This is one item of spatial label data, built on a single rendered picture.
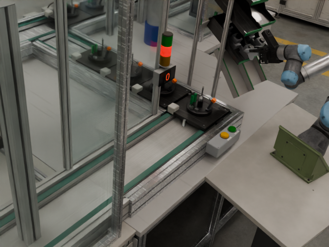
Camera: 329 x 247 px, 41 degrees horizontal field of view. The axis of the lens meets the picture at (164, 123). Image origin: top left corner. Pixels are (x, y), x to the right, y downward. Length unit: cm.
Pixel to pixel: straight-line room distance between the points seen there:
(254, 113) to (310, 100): 207
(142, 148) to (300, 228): 79
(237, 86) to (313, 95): 230
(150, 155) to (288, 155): 67
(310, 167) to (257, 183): 26
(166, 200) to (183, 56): 136
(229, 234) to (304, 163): 101
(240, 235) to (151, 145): 115
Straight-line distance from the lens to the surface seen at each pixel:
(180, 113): 224
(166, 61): 203
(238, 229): 305
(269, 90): 281
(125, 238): 178
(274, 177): 217
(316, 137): 214
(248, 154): 225
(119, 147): 143
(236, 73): 247
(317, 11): 620
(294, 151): 218
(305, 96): 463
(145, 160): 202
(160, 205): 191
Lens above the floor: 225
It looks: 36 degrees down
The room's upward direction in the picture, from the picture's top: 7 degrees clockwise
